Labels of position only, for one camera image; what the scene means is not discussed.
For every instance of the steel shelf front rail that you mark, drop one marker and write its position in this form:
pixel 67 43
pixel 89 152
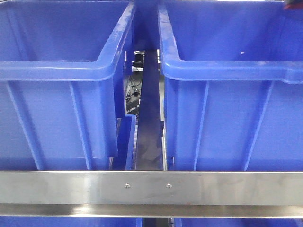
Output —
pixel 153 194

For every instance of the right blue plastic bin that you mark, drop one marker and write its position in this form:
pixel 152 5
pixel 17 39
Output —
pixel 233 74

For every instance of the blue plastic bin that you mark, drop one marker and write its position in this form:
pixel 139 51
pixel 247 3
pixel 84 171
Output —
pixel 233 74
pixel 62 73

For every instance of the left blue plastic bin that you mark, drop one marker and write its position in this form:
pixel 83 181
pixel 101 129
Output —
pixel 62 73

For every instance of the red cube block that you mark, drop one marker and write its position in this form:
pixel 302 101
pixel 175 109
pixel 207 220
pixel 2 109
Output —
pixel 293 4

